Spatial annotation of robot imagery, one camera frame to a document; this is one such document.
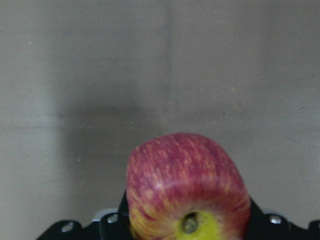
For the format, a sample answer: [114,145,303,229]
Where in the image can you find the red yellow striped apple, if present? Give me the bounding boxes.
[126,133,251,240]

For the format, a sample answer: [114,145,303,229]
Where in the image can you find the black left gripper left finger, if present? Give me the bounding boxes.
[38,194,133,240]

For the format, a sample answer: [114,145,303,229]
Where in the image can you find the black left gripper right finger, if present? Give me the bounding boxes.
[244,199,320,240]

